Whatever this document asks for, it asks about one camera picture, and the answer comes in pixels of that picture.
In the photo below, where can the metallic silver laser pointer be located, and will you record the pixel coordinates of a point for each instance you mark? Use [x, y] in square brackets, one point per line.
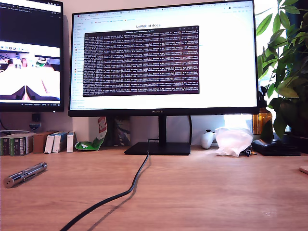
[24, 175]

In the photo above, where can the dark printed book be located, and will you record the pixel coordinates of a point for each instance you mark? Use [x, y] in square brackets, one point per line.
[120, 132]

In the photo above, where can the white game controller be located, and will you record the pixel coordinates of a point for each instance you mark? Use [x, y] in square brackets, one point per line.
[207, 140]

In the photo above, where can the green red snack bag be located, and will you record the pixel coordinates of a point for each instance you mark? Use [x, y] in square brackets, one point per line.
[91, 145]

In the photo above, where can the white crumpled plastic bag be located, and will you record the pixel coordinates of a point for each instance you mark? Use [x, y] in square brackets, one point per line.
[233, 142]

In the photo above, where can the white slim box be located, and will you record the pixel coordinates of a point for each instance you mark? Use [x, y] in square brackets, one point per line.
[70, 142]

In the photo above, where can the black Huawei computer monitor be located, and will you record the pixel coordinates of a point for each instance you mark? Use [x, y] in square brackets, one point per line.
[228, 60]

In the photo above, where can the white blue box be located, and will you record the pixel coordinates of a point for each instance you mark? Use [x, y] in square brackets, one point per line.
[48, 145]
[58, 144]

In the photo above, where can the amber pump bottle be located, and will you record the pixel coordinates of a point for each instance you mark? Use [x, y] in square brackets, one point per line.
[261, 119]

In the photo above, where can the brown cardboard box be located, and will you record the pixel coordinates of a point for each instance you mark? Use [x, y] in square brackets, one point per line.
[39, 143]

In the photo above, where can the blue white badge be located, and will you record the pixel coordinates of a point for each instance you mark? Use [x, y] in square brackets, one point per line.
[34, 126]

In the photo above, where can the black leather wallet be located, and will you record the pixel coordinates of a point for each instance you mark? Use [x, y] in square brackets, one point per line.
[276, 148]

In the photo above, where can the green printed box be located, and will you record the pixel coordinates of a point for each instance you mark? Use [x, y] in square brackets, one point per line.
[20, 146]
[4, 146]

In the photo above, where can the green leafy houseplant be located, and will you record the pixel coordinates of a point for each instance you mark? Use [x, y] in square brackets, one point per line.
[288, 79]

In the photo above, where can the black square planter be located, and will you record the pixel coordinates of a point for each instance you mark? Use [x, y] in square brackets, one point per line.
[296, 142]

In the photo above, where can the black dark-screen computer monitor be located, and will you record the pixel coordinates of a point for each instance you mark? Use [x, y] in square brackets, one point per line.
[31, 29]

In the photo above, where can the round cork coaster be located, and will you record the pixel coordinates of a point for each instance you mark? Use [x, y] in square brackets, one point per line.
[304, 169]

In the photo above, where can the small black wall cube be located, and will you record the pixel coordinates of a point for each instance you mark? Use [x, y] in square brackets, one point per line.
[36, 117]

